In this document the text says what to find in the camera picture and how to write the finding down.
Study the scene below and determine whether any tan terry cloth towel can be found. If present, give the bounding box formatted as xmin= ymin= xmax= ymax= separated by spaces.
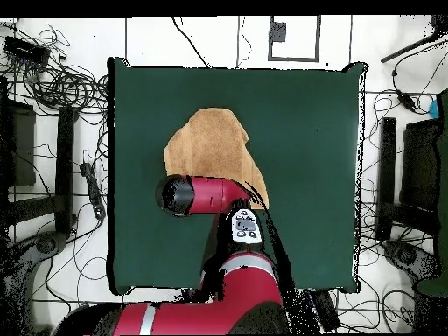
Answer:
xmin=163 ymin=107 xmax=270 ymax=210

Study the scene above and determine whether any dark green table cloth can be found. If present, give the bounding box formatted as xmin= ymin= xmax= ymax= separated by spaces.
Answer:
xmin=106 ymin=57 xmax=368 ymax=295

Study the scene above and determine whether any black power strip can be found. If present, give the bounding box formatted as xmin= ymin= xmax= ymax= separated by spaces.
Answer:
xmin=79 ymin=161 xmax=107 ymax=221

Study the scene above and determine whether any black metal stand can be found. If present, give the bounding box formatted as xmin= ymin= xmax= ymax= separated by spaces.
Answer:
xmin=374 ymin=116 xmax=443 ymax=242
xmin=0 ymin=74 xmax=80 ymax=242

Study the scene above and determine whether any dark grey square tag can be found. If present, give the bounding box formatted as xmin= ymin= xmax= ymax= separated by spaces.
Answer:
xmin=269 ymin=21 xmax=288 ymax=44

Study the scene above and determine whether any black power adapter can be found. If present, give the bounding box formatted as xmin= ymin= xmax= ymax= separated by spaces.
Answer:
xmin=395 ymin=89 xmax=417 ymax=112

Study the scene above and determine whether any black tripod rod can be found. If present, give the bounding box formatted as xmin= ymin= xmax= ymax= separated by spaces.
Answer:
xmin=380 ymin=15 xmax=448 ymax=65

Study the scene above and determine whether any black electronics box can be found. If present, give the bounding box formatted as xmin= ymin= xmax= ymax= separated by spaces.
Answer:
xmin=3 ymin=35 xmax=52 ymax=67

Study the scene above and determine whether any grey square frame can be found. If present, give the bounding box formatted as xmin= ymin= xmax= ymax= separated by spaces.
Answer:
xmin=268 ymin=15 xmax=322 ymax=63

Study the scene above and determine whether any long black cable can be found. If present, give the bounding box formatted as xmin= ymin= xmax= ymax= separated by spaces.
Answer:
xmin=170 ymin=16 xmax=212 ymax=69

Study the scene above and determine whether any grey pedestal leg round foot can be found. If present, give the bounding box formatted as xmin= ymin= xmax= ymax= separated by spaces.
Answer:
xmin=0 ymin=230 xmax=71 ymax=336
xmin=381 ymin=239 xmax=442 ymax=281

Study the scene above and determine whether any tangled black cable bundle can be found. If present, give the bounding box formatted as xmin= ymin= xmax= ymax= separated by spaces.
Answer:
xmin=0 ymin=20 xmax=109 ymax=116

